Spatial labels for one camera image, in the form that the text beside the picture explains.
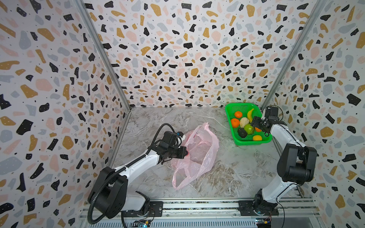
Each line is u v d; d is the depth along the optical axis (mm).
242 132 1003
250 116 1132
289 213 750
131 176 451
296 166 481
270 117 730
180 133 790
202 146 990
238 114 1136
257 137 975
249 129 1001
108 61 904
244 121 1063
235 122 1057
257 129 933
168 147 667
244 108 1210
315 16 739
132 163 492
